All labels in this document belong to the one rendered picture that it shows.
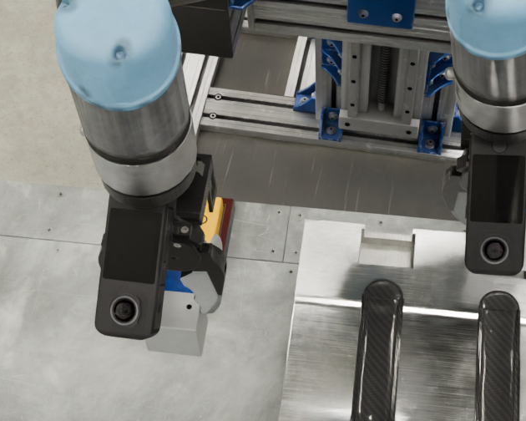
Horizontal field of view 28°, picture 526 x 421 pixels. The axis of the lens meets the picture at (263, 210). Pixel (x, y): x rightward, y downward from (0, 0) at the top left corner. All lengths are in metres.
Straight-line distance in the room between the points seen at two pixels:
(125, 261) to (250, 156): 1.15
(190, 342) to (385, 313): 0.19
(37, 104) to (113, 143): 1.64
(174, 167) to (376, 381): 0.34
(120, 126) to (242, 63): 1.39
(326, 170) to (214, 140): 0.22
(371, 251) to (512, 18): 0.43
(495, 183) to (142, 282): 0.28
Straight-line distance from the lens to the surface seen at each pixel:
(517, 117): 0.77
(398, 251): 1.05
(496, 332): 1.00
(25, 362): 1.10
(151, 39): 0.64
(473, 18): 0.68
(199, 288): 0.88
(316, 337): 0.98
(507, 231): 0.83
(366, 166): 1.90
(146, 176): 0.72
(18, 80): 2.39
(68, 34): 0.65
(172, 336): 0.93
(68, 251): 1.15
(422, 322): 0.99
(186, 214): 0.81
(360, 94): 1.75
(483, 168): 0.83
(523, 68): 0.72
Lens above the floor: 1.77
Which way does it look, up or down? 57 degrees down
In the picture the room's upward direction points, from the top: 5 degrees counter-clockwise
